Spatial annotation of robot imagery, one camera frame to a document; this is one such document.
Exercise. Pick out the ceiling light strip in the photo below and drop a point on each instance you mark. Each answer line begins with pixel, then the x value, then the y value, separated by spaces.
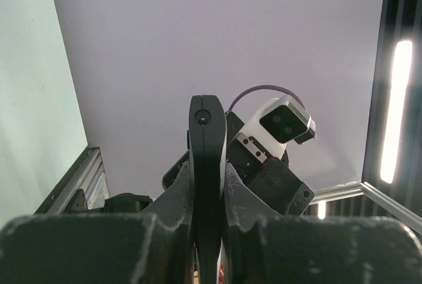
pixel 399 78

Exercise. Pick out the right aluminium frame post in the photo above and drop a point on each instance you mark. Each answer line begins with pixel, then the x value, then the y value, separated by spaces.
pixel 83 188

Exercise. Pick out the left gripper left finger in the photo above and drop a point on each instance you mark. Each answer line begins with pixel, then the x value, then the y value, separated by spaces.
pixel 153 246

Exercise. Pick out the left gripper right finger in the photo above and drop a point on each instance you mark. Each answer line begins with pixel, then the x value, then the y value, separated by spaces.
pixel 262 246

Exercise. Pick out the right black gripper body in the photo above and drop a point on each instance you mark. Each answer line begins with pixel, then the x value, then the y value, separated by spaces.
pixel 266 176

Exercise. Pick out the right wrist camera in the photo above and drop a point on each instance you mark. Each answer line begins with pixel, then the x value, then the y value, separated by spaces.
pixel 279 121

